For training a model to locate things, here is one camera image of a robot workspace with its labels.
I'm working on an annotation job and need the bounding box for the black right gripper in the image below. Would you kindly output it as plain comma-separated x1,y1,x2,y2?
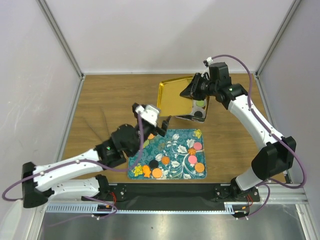
179,73,218,101

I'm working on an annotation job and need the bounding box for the green sandwich cookie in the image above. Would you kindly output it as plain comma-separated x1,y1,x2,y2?
195,100,205,107
143,139,150,148

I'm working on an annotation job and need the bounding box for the gold cookie tin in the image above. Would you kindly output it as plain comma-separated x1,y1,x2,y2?
176,97,210,123

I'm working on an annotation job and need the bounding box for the gold tin lid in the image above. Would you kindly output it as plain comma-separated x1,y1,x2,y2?
156,76,193,117

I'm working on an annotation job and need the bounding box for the black sandwich cookie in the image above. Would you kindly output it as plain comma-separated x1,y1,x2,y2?
148,159,159,170
194,111,203,118

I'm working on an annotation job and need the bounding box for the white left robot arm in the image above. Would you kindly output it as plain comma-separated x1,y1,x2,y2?
21,117,170,209

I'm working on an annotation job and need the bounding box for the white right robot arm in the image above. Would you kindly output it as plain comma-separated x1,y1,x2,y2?
157,62,297,201

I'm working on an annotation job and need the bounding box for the white paper cup back right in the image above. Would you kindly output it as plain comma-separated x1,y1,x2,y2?
193,99,207,109

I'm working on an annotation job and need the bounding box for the white paper cup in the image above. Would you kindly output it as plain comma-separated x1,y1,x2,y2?
193,99,207,109
191,107,206,119

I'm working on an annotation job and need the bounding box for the orange dotted cookie top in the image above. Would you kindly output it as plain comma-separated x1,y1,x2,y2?
147,133,155,140

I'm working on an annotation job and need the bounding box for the orange dotted cookie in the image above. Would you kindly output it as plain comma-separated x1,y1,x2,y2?
147,133,155,140
194,162,205,173
152,168,163,179

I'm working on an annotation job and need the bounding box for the white paper cup front right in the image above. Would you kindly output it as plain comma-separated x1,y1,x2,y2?
191,107,206,119

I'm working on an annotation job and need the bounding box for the teal floral tray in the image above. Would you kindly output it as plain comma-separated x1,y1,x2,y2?
127,129,207,180

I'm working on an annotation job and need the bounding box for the orange swirl cookie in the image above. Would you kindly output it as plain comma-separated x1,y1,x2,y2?
161,156,170,165

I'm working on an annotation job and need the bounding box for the orange flower cookie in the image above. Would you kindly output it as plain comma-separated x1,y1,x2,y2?
187,147,197,156

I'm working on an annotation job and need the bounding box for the pink sandwich cookie upper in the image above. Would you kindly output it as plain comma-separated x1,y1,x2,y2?
193,142,203,151

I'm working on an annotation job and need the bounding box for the pink sandwich cookie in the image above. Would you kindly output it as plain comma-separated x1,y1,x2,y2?
193,142,203,151
188,155,198,165

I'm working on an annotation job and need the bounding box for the pink sandwich cookie lower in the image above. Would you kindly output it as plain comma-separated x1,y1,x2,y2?
188,155,198,165

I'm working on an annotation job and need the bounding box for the orange fish cookie bottom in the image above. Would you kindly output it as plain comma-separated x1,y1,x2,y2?
142,165,152,178

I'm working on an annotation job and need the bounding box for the orange dotted cookie bottom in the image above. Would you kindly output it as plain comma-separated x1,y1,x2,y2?
152,168,163,179

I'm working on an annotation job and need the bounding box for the orange dotted cookie right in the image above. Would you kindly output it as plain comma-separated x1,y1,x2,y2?
194,162,205,173

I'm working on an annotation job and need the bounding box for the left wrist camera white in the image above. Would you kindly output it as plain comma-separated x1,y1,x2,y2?
132,103,161,127

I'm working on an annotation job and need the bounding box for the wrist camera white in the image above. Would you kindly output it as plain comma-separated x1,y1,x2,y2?
201,57,214,76
132,103,161,127

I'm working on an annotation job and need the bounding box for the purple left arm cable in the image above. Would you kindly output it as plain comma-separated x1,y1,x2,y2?
1,113,146,202

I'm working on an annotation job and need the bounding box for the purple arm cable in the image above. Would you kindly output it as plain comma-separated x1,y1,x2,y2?
1,113,146,202
211,54,309,189

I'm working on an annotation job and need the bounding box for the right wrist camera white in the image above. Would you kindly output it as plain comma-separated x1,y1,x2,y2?
201,57,214,76

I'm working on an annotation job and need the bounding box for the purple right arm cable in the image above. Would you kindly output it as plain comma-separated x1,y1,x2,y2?
211,54,309,189

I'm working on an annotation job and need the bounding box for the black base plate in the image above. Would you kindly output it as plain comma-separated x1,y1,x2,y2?
93,183,260,212

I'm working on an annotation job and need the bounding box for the white cable duct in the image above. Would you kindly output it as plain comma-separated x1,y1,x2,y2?
46,203,248,215

